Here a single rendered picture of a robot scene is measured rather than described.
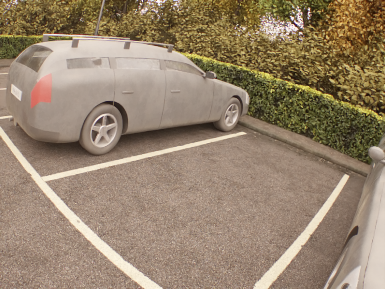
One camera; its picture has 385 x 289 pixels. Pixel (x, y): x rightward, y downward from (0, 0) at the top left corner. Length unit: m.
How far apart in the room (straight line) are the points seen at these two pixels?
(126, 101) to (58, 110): 1.01
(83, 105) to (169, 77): 1.47
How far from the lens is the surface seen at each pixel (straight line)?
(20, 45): 13.00
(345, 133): 6.71
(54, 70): 3.49
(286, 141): 6.41
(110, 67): 3.86
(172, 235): 2.74
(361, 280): 1.58
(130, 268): 2.30
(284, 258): 2.81
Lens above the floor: 1.59
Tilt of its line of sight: 17 degrees down
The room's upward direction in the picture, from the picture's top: 12 degrees clockwise
